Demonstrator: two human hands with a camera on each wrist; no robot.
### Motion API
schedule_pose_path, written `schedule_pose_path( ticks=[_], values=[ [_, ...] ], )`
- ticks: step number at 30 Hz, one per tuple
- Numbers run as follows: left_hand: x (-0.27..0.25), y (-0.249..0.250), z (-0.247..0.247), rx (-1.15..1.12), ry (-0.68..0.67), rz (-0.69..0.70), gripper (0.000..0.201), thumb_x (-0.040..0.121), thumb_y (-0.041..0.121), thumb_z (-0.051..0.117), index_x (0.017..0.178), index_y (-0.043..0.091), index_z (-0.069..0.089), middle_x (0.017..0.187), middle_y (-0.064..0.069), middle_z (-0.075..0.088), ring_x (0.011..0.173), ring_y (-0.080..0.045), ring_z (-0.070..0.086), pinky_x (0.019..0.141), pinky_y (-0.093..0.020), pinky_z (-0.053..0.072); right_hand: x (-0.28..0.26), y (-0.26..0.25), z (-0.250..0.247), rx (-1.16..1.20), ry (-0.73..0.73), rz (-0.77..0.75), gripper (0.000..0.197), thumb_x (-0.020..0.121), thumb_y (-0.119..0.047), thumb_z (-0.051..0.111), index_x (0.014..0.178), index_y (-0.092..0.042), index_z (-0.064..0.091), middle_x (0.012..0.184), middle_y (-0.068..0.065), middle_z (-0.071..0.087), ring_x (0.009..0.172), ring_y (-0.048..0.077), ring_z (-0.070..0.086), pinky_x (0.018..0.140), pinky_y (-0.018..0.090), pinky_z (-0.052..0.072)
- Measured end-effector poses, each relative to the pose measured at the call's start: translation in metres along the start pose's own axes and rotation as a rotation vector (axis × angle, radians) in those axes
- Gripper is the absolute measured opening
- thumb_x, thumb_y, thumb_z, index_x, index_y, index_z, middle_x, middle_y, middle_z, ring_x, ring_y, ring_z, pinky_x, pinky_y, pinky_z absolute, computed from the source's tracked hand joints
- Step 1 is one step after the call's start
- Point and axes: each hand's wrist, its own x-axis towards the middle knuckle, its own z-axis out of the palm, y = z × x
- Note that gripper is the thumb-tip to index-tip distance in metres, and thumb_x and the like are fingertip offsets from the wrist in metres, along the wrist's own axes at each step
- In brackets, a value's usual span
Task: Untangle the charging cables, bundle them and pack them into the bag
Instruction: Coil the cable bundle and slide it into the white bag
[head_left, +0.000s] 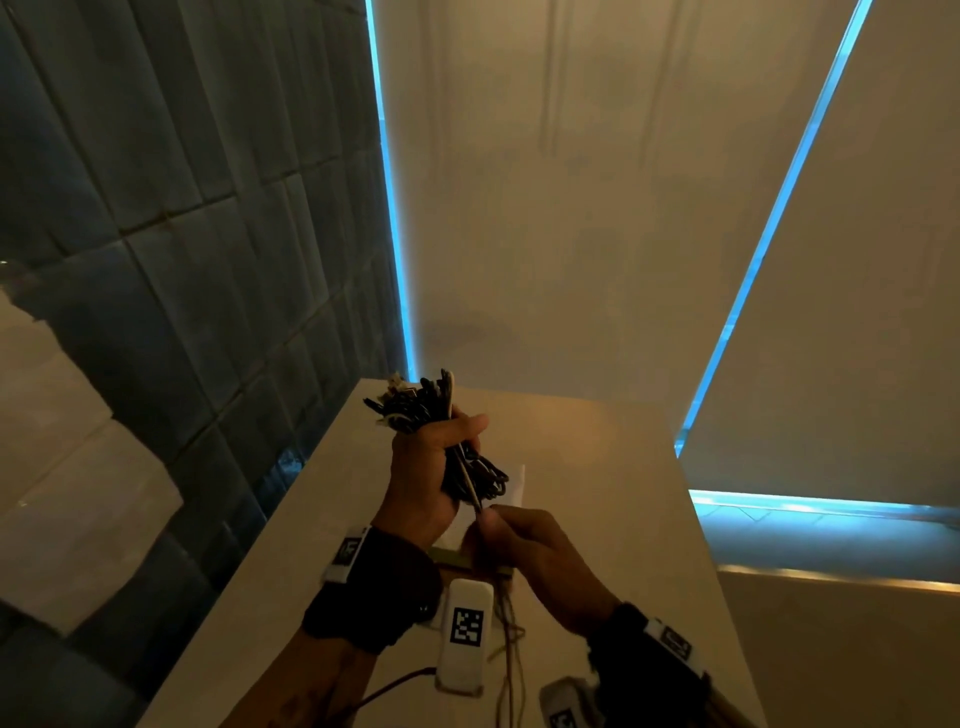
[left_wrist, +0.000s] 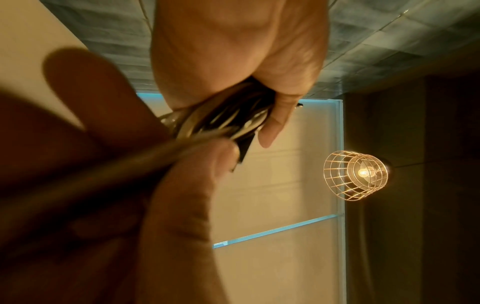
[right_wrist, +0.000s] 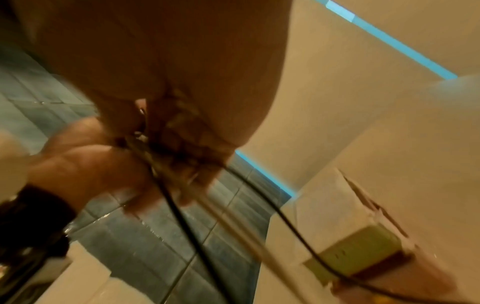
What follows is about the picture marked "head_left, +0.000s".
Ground person's right hand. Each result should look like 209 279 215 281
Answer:
468 504 620 639

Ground person's left hand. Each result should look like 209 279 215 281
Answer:
371 410 490 553

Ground white plastic pouch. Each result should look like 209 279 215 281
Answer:
427 464 526 583

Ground tangle of cables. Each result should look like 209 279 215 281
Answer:
442 371 530 728

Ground white table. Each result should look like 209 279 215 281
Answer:
138 378 766 728

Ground window sill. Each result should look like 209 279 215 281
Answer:
689 491 960 594

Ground white pillow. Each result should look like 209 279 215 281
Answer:
0 288 185 639

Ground black left wrist camera cable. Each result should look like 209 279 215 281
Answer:
322 665 440 728

